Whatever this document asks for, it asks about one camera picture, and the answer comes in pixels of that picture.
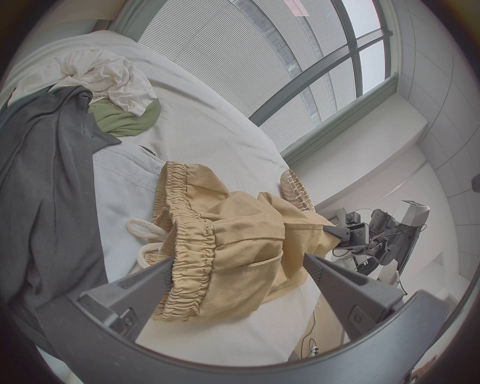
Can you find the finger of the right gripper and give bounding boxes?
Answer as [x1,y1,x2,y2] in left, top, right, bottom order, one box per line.
[323,224,366,245]

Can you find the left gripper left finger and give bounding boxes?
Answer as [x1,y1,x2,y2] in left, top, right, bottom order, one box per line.
[77,258,177,342]

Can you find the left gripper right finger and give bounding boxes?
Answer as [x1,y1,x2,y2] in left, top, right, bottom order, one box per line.
[302,253,405,341]

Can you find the tan shorts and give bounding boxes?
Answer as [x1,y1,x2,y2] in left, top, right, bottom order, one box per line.
[127,161,340,323]

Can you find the round woven basket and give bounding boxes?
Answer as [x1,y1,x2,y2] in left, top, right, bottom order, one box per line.
[279,169,316,212]

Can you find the pale grey garment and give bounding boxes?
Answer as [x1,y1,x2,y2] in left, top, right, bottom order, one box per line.
[92,144,167,282]

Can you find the black garment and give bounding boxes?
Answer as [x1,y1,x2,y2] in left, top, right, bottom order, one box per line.
[0,85,122,353]

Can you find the green garment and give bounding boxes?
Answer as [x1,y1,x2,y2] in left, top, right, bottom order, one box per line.
[88,98,163,139]

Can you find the bed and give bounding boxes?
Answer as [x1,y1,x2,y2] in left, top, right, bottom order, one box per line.
[0,0,334,370]

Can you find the white garment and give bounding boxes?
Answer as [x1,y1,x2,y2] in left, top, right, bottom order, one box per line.
[49,47,158,117]

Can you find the window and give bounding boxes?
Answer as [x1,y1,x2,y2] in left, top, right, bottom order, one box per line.
[137,0,394,130]

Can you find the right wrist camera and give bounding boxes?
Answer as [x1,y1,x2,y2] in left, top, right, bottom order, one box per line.
[343,211,370,227]

